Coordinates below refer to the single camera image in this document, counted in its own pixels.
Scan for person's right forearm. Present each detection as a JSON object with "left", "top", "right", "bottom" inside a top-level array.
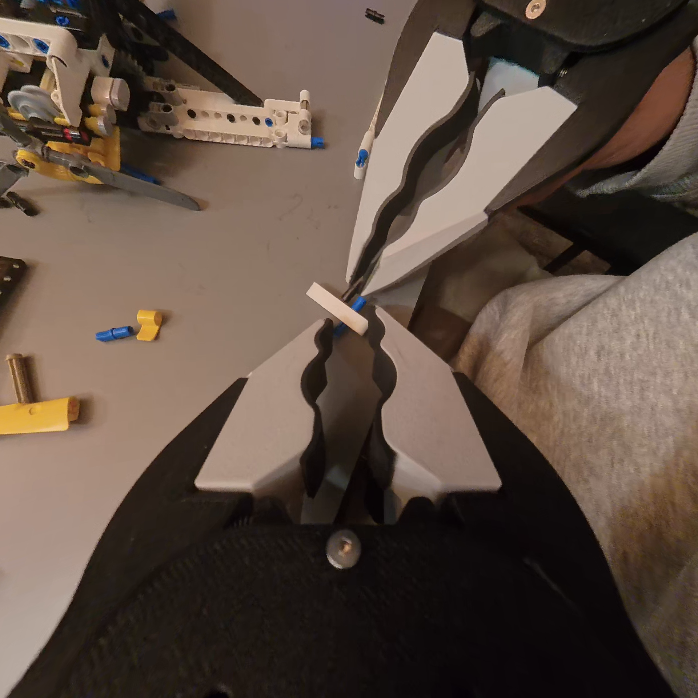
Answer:
[{"left": 567, "top": 52, "right": 698, "bottom": 235}]

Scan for long black lego beam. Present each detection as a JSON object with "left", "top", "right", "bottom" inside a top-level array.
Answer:
[{"left": 0, "top": 256, "right": 27, "bottom": 328}]

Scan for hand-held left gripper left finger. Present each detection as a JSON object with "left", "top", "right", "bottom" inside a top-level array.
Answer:
[{"left": 193, "top": 319, "right": 333, "bottom": 524}]

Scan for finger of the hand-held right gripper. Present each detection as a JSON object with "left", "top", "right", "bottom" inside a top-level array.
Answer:
[
  {"left": 347, "top": 31, "right": 482, "bottom": 292},
  {"left": 360, "top": 84, "right": 579, "bottom": 298}
]

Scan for person's right hand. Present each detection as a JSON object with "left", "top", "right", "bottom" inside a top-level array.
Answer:
[{"left": 586, "top": 46, "right": 698, "bottom": 171}]

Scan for yellow lego panel white connector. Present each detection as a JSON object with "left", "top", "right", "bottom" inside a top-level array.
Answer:
[{"left": 0, "top": 397, "right": 80, "bottom": 436}]

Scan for brown lego axle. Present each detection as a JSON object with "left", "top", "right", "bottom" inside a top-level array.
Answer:
[{"left": 5, "top": 353, "right": 36, "bottom": 404}]

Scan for short white lego beam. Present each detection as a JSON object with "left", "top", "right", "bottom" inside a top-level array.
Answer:
[{"left": 305, "top": 282, "right": 369, "bottom": 334}]

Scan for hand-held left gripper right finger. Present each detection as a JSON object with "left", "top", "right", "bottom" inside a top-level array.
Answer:
[{"left": 368, "top": 307, "right": 504, "bottom": 525}]

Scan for white lego beam blue pins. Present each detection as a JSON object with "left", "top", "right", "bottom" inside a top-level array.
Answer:
[{"left": 353, "top": 98, "right": 382, "bottom": 181}]

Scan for white lego helicopter model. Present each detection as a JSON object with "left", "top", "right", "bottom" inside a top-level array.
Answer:
[{"left": 0, "top": 0, "right": 328, "bottom": 213}]

